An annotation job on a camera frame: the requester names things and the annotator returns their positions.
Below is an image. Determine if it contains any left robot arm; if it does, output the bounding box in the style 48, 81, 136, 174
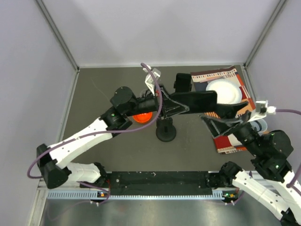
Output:
37, 85, 191, 189

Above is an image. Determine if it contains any white paper plate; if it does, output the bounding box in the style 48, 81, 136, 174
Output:
206, 79, 242, 104

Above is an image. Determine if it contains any orange bowl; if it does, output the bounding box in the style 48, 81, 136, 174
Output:
133, 112, 152, 124

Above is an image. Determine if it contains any black phone stand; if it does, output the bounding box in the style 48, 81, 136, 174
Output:
156, 118, 176, 142

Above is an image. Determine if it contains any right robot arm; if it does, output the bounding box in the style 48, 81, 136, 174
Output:
201, 101, 301, 226

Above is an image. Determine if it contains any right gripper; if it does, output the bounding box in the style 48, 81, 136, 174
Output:
198, 100, 262, 155

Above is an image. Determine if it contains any clear plastic cup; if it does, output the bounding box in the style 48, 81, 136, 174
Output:
140, 89, 149, 97

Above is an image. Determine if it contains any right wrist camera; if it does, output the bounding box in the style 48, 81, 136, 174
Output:
249, 100, 277, 121

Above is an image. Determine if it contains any patterned cloth mat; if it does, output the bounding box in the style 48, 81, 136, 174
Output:
190, 66, 255, 154

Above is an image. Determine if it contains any pale blue cup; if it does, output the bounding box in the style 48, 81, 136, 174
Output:
250, 119, 268, 133

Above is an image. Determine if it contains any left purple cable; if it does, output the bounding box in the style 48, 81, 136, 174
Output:
27, 62, 163, 205

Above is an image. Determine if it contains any black phone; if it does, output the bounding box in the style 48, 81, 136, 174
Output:
170, 91, 217, 114
174, 73, 192, 92

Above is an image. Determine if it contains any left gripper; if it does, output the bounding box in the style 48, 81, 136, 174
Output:
125, 83, 189, 119

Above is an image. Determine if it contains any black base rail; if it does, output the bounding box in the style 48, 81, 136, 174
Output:
108, 171, 218, 196

